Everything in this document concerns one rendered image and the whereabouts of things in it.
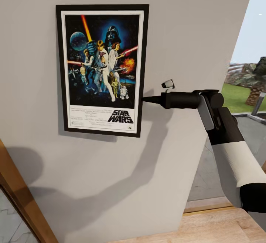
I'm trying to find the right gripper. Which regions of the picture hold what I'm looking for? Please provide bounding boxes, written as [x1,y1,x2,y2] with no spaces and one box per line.
[141,92,188,109]

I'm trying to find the poster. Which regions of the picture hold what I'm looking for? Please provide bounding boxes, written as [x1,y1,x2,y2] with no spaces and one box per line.
[56,4,149,138]

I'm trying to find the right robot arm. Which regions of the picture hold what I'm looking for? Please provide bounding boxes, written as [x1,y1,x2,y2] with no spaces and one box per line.
[141,79,266,232]

